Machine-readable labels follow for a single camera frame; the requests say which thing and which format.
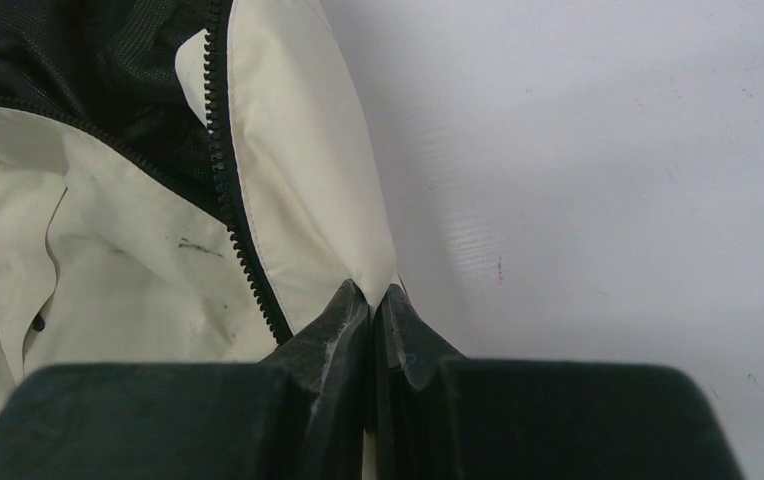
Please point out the beige jacket with black lining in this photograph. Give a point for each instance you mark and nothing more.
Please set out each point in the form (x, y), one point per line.
(180, 182)

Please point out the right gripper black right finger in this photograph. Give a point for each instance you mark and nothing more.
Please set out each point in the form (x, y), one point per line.
(442, 415)

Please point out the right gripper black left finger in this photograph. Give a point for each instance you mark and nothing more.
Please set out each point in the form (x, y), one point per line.
(297, 414)

